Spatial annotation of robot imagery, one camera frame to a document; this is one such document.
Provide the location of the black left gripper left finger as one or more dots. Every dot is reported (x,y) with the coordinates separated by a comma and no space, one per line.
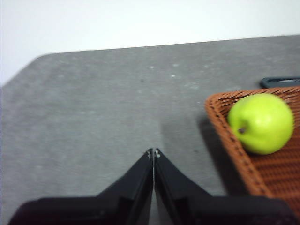
(117,206)

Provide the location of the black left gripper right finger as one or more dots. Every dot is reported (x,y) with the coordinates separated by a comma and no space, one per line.
(199,208)

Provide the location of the brown woven wicker basket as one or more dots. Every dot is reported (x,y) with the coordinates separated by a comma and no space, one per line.
(269,174)

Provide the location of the green apple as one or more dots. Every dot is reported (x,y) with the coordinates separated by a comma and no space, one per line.
(262,122)

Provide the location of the black flat tray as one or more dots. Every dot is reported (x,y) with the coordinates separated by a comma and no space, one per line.
(267,82)

